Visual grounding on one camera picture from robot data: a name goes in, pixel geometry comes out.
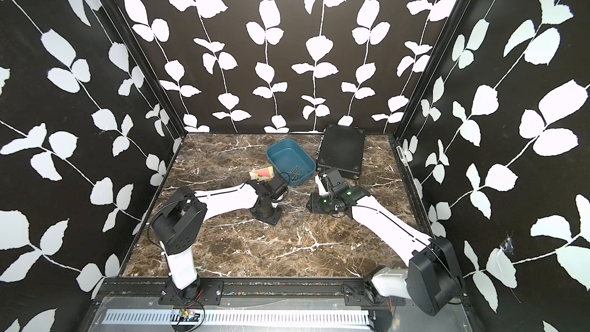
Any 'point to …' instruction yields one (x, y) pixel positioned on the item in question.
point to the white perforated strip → (243, 320)
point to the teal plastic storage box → (291, 161)
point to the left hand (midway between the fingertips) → (276, 217)
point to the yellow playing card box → (263, 174)
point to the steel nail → (296, 173)
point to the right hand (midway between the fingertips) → (307, 202)
